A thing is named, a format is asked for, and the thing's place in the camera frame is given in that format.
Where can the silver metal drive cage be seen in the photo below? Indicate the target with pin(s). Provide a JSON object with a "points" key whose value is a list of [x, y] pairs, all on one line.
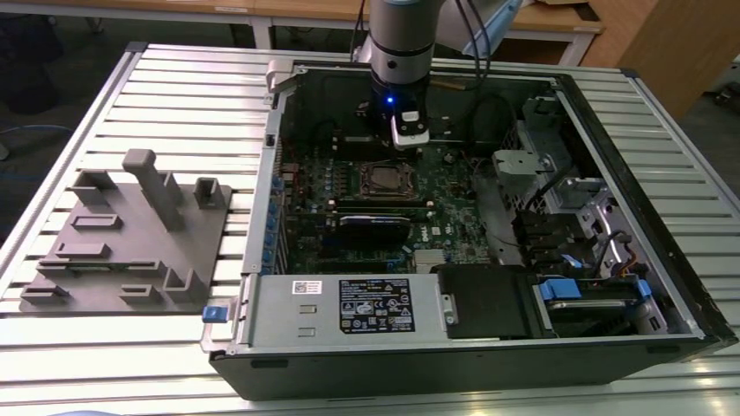
{"points": [[520, 167]]}

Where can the blue case latch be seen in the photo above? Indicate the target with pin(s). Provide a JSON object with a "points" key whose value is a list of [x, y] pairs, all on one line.
{"points": [[214, 314]]}

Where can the blue disk carrier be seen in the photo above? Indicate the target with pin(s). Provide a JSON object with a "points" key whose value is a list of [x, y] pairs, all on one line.
{"points": [[557, 289]]}

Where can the wooden cabinet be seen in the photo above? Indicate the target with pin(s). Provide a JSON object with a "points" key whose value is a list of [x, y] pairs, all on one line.
{"points": [[681, 43]]}

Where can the wooden desk white frame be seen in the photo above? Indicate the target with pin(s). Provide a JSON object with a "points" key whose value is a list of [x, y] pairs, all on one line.
{"points": [[114, 3], [537, 24]]}

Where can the black PC case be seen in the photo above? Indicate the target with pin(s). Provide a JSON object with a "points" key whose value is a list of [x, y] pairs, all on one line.
{"points": [[404, 377]]}

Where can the grey power supply unit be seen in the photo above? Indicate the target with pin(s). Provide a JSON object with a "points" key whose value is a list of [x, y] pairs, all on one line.
{"points": [[277, 312]]}

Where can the black office chair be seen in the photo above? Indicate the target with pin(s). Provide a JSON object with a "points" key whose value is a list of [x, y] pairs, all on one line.
{"points": [[28, 65]]}

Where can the black graphics card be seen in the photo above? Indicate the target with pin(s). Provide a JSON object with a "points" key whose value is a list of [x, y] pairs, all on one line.
{"points": [[369, 234]]}

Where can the grey chair base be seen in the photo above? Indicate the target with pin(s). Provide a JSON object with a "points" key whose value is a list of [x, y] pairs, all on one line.
{"points": [[729, 89]]}

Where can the CPU socket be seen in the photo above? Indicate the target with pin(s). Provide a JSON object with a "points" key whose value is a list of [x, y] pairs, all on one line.
{"points": [[358, 190]]}

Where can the green motherboard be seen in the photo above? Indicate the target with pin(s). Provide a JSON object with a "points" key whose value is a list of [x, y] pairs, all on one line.
{"points": [[456, 216]]}

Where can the grey parts rack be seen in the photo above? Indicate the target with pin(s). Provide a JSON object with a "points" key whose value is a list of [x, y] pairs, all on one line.
{"points": [[132, 260]]}

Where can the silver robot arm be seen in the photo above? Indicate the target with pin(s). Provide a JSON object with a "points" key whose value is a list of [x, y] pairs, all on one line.
{"points": [[401, 43]]}

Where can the silver chipset heatsink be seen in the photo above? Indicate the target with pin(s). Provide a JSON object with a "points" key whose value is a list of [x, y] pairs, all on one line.
{"points": [[430, 256]]}

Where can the black plastic shroud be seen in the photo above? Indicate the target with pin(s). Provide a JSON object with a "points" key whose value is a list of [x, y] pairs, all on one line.
{"points": [[485, 303]]}

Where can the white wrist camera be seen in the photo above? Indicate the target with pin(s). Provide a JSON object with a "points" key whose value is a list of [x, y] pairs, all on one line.
{"points": [[410, 130]]}

